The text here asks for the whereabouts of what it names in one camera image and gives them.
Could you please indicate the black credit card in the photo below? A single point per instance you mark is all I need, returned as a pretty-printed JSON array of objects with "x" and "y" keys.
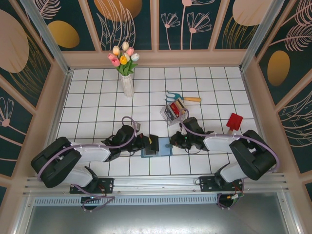
[
  {"x": 154, "y": 143},
  {"x": 168, "y": 112}
]

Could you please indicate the blue card holder with sleeves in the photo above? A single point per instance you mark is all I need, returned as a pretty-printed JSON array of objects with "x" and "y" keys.
[{"x": 164, "y": 151}]

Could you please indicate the clear acrylic card box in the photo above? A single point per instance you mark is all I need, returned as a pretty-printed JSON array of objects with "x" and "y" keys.
[{"x": 174, "y": 120}]

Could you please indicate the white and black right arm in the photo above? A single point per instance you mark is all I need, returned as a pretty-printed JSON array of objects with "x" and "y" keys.
[{"x": 219, "y": 143}]

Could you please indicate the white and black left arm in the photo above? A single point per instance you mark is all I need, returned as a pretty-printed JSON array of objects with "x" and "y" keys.
[{"x": 92, "y": 153}]

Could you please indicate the red credit card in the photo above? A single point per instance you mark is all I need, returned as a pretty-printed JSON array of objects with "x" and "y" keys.
[{"x": 175, "y": 108}]

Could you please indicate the tan striped credit card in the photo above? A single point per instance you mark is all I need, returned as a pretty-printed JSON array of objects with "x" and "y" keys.
[{"x": 180, "y": 104}]

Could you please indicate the white ribbed vase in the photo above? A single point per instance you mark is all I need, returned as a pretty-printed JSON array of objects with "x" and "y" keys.
[{"x": 127, "y": 85}]

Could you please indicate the grey metal sheet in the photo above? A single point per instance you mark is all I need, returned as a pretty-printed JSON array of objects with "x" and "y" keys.
[{"x": 156, "y": 219}]

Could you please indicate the colourful tulip bouquet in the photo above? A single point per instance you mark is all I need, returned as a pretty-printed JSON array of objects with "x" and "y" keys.
[{"x": 124, "y": 59}]

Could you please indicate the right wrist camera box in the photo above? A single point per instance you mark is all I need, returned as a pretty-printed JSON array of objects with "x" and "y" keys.
[{"x": 183, "y": 130}]

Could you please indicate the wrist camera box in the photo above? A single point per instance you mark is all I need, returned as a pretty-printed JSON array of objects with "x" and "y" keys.
[
  {"x": 183, "y": 130},
  {"x": 138, "y": 126}
]

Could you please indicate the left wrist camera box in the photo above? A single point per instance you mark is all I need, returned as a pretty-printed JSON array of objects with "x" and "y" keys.
[{"x": 138, "y": 126}]

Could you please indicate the wide aluminium base rail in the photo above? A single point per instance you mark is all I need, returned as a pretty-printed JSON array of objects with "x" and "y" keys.
[{"x": 156, "y": 185}]

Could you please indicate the aluminium side rail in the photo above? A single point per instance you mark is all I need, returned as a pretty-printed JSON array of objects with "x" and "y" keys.
[{"x": 250, "y": 97}]

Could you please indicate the aluminium frame post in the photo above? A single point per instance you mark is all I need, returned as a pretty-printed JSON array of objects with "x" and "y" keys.
[
  {"x": 46, "y": 36},
  {"x": 261, "y": 36}
]

